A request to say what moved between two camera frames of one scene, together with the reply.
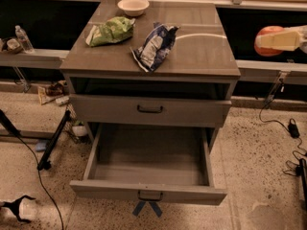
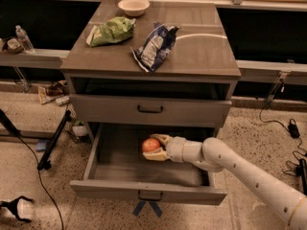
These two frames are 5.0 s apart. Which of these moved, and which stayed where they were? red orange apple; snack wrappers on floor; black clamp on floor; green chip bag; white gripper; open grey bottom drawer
Moved: white gripper; red orange apple
Stayed: black clamp on floor; green chip bag; snack wrappers on floor; open grey bottom drawer
